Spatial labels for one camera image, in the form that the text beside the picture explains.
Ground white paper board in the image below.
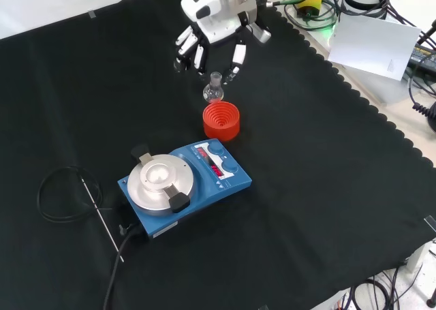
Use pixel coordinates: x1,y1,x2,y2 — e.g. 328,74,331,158
327,14,422,82

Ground yellow stop button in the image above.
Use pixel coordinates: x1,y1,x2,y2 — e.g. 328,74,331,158
294,0,323,18

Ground black power adapter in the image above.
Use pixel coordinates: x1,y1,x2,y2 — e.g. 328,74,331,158
408,42,436,73

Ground black coiled probe cable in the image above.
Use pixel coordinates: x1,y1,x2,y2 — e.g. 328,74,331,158
36,166,103,222

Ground thin steel probe rod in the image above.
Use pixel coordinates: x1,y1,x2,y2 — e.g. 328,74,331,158
80,178,125,263

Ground blue heater with steel plate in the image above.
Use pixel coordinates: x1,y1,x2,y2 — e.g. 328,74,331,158
117,138,253,241

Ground black curly cable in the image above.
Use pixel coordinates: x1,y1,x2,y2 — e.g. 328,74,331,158
411,101,436,134

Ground black floor cables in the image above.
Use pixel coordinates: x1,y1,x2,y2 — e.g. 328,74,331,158
340,264,436,310

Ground black bench cloth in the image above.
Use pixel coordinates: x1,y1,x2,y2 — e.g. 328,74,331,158
0,0,436,310

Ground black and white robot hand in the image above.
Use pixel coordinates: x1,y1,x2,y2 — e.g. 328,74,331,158
173,0,273,84

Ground aluminium bench leg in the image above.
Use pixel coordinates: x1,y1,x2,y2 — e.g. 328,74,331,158
405,241,431,273

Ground black heater power cable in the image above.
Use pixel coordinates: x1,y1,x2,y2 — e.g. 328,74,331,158
101,223,142,310

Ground clear round-bottom glass flask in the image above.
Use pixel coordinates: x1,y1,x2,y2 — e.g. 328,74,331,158
203,72,225,104

